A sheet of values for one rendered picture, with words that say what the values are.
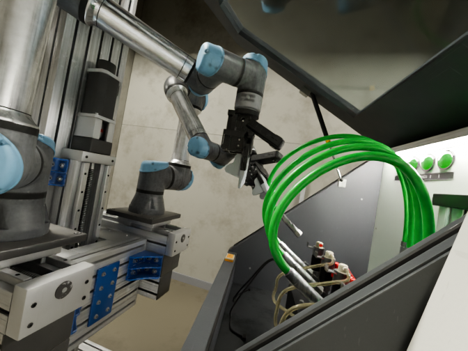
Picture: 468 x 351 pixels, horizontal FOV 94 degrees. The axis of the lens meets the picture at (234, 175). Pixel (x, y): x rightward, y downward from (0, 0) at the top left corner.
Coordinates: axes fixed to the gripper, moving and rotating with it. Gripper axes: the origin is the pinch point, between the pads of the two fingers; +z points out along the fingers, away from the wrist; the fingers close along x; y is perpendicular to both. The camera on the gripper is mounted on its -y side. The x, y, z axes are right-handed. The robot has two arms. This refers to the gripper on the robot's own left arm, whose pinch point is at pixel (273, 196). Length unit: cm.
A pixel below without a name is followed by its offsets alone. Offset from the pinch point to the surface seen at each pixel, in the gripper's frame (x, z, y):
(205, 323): 23.0, 28.3, 16.8
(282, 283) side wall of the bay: -28.0, 19.5, 21.5
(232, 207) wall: -123, -85, 87
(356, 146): 19.9, 12.1, -25.0
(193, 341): 27.6, 30.8, 15.6
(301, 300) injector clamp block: 3.1, 29.5, 4.1
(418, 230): 9.7, 27.2, -24.6
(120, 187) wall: -58, -165, 198
